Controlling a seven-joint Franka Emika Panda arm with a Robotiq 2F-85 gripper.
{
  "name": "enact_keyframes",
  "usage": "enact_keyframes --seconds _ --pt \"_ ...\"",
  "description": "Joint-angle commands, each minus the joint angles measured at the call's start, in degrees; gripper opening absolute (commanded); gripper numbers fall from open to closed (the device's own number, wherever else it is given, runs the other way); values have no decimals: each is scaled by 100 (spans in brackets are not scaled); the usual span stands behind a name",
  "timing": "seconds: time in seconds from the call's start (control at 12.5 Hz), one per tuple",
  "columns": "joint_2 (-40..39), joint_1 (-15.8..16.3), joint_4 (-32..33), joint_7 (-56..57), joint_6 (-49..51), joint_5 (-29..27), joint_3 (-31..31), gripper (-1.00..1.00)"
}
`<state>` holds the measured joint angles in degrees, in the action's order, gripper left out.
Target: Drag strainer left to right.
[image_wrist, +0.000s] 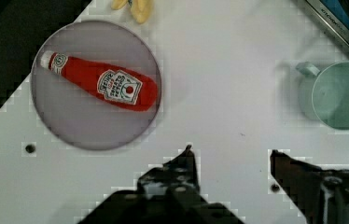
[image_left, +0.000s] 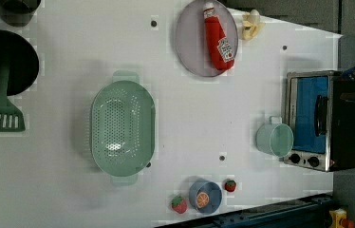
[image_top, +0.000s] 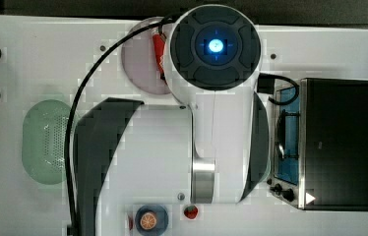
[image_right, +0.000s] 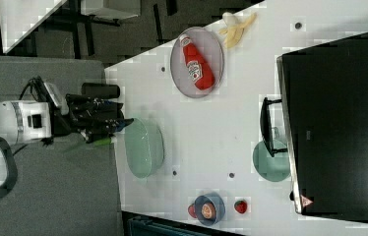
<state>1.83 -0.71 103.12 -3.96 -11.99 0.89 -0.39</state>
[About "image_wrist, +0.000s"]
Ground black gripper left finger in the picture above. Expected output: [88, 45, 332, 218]
[77, 146, 244, 224]

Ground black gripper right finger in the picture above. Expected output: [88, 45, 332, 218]
[270, 150, 349, 224]

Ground mint green mug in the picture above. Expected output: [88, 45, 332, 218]
[296, 61, 349, 130]

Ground red ketchup bottle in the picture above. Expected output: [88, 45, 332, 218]
[40, 50, 158, 111]

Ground grey round plate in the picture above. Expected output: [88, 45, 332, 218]
[31, 21, 161, 150]

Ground peeled toy banana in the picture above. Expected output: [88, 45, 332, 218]
[111, 0, 154, 24]

